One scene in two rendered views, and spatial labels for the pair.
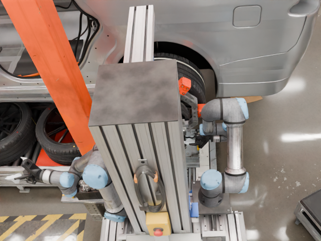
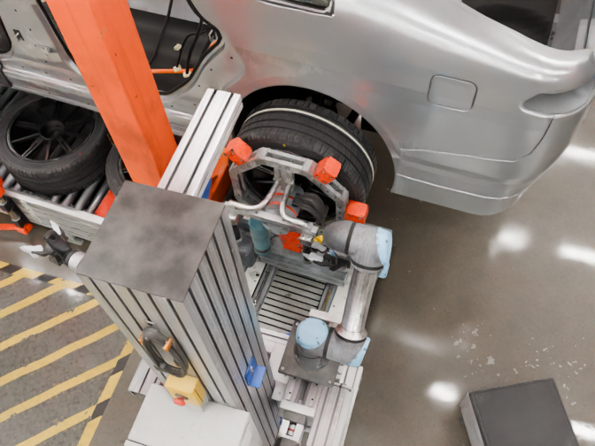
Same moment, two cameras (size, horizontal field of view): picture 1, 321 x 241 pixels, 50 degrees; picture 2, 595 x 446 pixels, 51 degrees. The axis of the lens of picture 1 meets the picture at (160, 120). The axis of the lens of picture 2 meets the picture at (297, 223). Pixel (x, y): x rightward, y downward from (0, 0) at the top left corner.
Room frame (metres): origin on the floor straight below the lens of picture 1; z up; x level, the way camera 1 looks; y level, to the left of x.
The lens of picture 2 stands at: (0.11, -0.41, 3.16)
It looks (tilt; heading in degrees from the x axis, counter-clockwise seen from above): 58 degrees down; 14
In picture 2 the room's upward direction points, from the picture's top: 6 degrees counter-clockwise
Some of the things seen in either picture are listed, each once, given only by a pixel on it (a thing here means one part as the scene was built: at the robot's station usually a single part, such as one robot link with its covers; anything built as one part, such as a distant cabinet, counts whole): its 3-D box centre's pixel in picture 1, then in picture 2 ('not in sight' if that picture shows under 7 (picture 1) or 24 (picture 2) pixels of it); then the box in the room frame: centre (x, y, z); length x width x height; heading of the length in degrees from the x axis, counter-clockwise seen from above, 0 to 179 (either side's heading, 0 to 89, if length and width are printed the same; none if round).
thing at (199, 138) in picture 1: (203, 136); (338, 256); (1.34, -0.27, 0.86); 0.12 x 0.08 x 0.09; 81
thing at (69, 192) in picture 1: (69, 185); not in sight; (0.99, 0.56, 1.12); 0.11 x 0.08 x 0.11; 157
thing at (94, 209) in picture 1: (94, 204); not in sight; (1.32, 0.65, 0.21); 0.10 x 0.10 x 0.42; 79
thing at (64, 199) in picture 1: (90, 192); not in sight; (1.31, 0.62, 0.44); 0.43 x 0.17 x 0.03; 79
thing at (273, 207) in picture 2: not in sight; (283, 207); (1.56, 0.00, 0.85); 0.21 x 0.14 x 0.14; 169
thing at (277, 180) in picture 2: not in sight; (254, 188); (1.53, 0.11, 1.03); 0.19 x 0.18 x 0.11; 169
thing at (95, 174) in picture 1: (109, 190); not in sight; (0.87, 0.32, 1.19); 0.15 x 0.12 x 0.55; 157
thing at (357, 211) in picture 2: (203, 110); (356, 212); (1.57, -0.32, 0.85); 0.09 x 0.08 x 0.07; 79
